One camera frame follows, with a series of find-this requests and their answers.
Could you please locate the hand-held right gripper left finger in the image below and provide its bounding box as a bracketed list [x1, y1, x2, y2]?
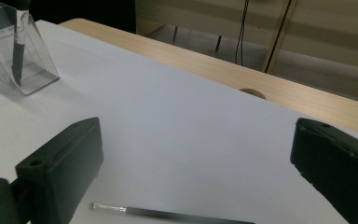
[14, 117, 104, 224]

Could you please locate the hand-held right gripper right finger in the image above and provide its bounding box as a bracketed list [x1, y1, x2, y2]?
[289, 117, 358, 224]

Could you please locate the clear plastic organizer box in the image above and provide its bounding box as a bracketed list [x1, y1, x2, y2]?
[0, 0, 61, 96]

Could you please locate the thick black makeup brush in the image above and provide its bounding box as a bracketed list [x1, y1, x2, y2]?
[11, 0, 32, 87]

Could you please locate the white table sheet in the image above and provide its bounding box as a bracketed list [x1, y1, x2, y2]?
[0, 19, 358, 224]

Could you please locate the thin brass upright strip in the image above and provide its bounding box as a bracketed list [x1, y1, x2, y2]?
[261, 0, 298, 75]

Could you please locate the light wooden table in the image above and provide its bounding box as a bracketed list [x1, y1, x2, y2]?
[59, 18, 358, 138]

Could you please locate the black hanging wall cable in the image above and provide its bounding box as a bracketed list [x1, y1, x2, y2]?
[234, 0, 250, 65]

